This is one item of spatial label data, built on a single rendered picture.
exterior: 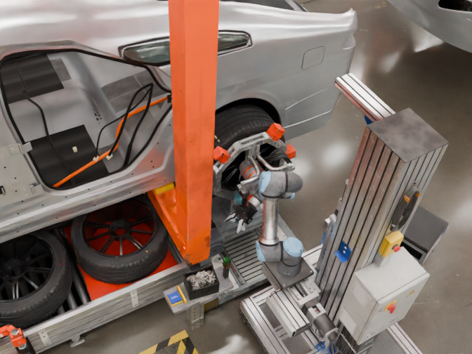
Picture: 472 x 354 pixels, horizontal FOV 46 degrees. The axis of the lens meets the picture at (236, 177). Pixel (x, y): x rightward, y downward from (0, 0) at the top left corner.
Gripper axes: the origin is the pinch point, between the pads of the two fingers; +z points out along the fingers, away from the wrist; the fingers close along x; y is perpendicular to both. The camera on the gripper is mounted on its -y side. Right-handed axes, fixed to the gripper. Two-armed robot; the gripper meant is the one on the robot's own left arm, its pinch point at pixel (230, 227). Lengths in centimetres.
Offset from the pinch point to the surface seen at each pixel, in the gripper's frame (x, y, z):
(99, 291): 51, -4, 89
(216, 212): 69, 46, -4
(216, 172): 25.4, -16.5, -21.3
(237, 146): 20, -22, -42
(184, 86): -36, -114, -31
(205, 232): 3.2, -10.1, 12.0
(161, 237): 45, 1, 34
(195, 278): 2.1, 8.6, 38.1
